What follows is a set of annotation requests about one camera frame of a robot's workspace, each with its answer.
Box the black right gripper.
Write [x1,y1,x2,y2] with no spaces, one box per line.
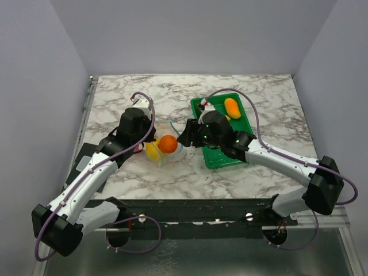
[177,118,223,148]

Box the orange fruit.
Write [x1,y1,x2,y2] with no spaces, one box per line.
[159,135,178,154]

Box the yellow apple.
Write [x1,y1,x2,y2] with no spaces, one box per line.
[144,139,166,162]

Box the clear zip top bag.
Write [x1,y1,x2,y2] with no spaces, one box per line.
[143,120,183,167]

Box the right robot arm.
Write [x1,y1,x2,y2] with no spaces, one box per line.
[177,110,344,225]

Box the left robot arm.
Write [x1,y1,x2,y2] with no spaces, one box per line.
[31,102,155,262]

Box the green plastic tray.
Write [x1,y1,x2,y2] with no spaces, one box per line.
[189,93,253,169]

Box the yellow orange mango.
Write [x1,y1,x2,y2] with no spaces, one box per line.
[224,98,242,120]

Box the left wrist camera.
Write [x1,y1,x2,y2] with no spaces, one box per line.
[132,97,152,117]

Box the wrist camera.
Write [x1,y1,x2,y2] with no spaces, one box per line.
[132,97,152,117]
[198,98,216,114]

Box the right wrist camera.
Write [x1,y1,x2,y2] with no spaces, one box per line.
[198,98,216,114]

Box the metal table edge rail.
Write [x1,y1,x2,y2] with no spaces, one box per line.
[66,76,99,179]

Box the black mounting rail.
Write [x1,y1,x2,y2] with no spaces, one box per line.
[104,198,297,240]

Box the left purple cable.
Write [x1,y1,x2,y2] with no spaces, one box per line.
[34,91,162,262]

